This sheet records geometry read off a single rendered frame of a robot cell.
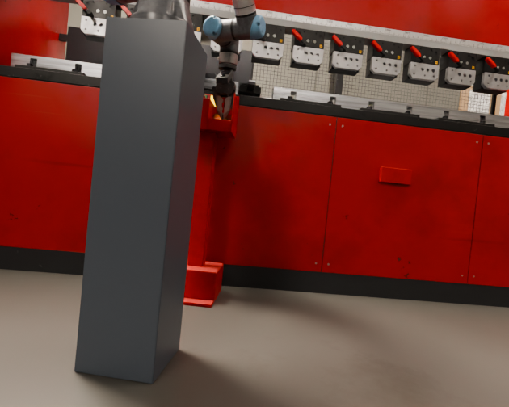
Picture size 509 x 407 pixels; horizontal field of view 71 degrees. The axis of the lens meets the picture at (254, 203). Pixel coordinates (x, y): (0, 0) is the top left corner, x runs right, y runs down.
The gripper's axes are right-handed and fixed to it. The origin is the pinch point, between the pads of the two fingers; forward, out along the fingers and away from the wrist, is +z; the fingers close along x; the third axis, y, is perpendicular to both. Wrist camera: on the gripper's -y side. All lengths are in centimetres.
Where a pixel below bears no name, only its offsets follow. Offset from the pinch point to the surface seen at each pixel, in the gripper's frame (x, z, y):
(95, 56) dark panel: 93, -38, 74
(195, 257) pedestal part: 5, 57, -6
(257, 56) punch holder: -9.0, -34.0, 33.1
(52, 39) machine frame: 114, -44, 64
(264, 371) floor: -26, 68, -62
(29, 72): 86, -12, 7
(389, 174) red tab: -76, 17, 26
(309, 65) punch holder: -35, -33, 39
